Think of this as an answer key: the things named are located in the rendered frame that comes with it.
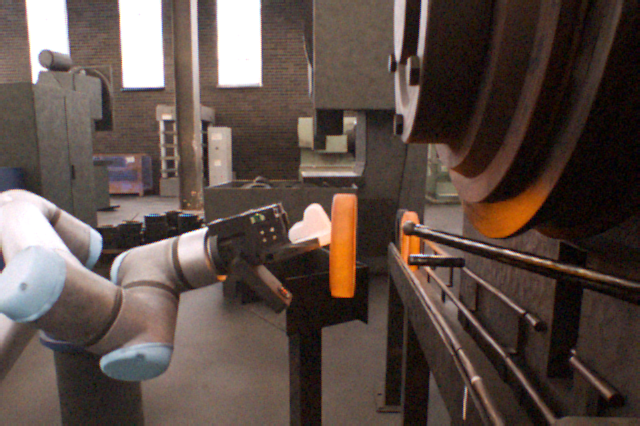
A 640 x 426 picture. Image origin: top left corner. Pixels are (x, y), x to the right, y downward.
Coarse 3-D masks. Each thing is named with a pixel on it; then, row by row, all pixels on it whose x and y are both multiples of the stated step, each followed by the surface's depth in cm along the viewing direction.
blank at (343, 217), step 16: (336, 208) 61; (352, 208) 61; (336, 224) 60; (352, 224) 60; (336, 240) 59; (352, 240) 59; (336, 256) 59; (352, 256) 59; (336, 272) 60; (352, 272) 60; (336, 288) 62; (352, 288) 62
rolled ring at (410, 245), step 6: (408, 216) 132; (414, 216) 132; (402, 222) 142; (402, 234) 143; (402, 240) 143; (408, 240) 129; (414, 240) 128; (402, 246) 143; (408, 246) 129; (414, 246) 128; (402, 252) 142; (408, 252) 129; (414, 252) 128; (414, 270) 133
